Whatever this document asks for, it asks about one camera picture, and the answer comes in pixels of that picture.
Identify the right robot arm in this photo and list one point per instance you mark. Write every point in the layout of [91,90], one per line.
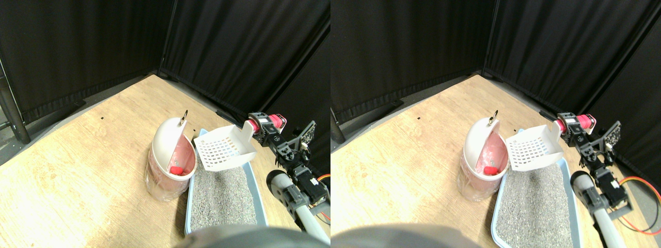
[299,186]
[607,188]

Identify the white bin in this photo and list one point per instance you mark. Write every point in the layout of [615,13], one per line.
[476,139]
[165,139]

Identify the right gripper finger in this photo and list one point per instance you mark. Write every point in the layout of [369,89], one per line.
[258,129]
[566,129]

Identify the blue litter tray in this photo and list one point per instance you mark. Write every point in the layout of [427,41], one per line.
[222,201]
[532,206]

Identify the red lump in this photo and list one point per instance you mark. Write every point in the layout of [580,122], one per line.
[490,170]
[176,170]

